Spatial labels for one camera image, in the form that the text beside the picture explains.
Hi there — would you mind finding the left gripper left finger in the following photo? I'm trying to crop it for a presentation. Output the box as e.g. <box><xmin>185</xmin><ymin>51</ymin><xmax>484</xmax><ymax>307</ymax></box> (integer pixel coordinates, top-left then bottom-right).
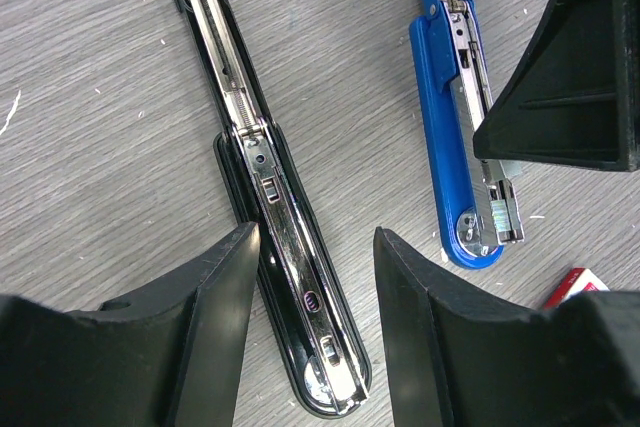
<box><xmin>1</xmin><ymin>223</ymin><xmax>260</xmax><ymax>426</ymax></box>

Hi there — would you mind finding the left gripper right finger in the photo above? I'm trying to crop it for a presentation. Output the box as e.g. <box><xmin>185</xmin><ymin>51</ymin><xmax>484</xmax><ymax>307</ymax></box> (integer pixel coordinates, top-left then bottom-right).
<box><xmin>373</xmin><ymin>228</ymin><xmax>639</xmax><ymax>426</ymax></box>

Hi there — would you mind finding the red white staple box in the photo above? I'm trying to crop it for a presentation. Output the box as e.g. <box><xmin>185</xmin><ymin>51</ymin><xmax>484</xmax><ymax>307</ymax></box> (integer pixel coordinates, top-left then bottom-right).
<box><xmin>543</xmin><ymin>267</ymin><xmax>609</xmax><ymax>309</ymax></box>

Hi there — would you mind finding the blue stapler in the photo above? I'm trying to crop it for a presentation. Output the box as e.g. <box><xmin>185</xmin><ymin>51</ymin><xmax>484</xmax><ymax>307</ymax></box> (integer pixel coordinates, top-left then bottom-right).
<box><xmin>409</xmin><ymin>0</ymin><xmax>524</xmax><ymax>270</ymax></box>

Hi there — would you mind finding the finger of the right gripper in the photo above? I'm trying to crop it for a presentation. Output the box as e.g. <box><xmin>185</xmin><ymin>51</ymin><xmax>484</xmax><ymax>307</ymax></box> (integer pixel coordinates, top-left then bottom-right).
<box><xmin>473</xmin><ymin>0</ymin><xmax>639</xmax><ymax>172</ymax></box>

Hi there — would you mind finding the silver staple strip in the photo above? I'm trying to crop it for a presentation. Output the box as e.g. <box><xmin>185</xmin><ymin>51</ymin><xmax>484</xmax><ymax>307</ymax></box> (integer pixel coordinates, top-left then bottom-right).
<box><xmin>490</xmin><ymin>199</ymin><xmax>511</xmax><ymax>232</ymax></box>

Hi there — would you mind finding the black stapler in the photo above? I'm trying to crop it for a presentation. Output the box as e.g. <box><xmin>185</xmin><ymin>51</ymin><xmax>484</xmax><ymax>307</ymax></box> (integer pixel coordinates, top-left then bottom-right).
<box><xmin>174</xmin><ymin>0</ymin><xmax>372</xmax><ymax>419</ymax></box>

